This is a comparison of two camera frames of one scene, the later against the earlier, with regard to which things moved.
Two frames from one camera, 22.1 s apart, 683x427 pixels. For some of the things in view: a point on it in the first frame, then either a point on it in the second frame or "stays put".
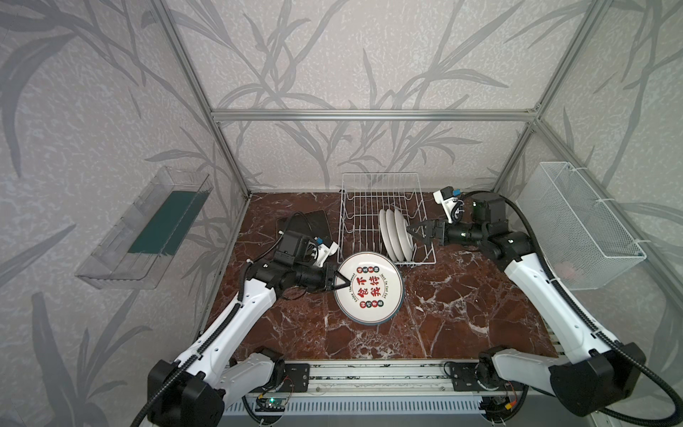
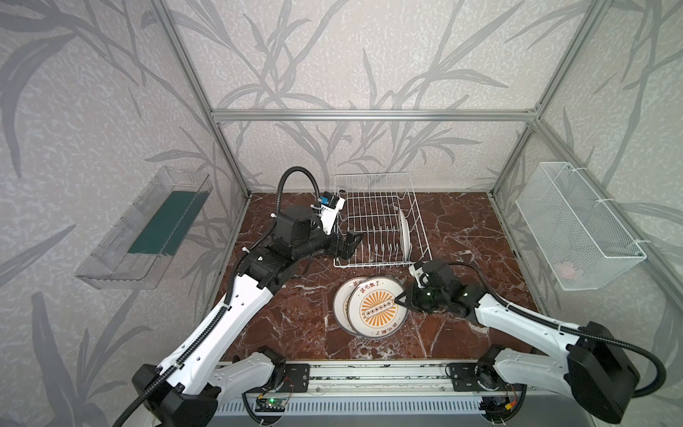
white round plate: (394, 235) to (372, 310)
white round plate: (382, 213) to (341, 302)
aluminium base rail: (402, 374) stays put
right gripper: (435, 232) to (422, 297)
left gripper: (325, 276) to (341, 245)
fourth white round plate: (401, 225) stays put
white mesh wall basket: (582, 242) stays put
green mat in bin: (170, 223) stays put
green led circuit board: (275, 404) stays put
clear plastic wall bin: (134, 252) stays put
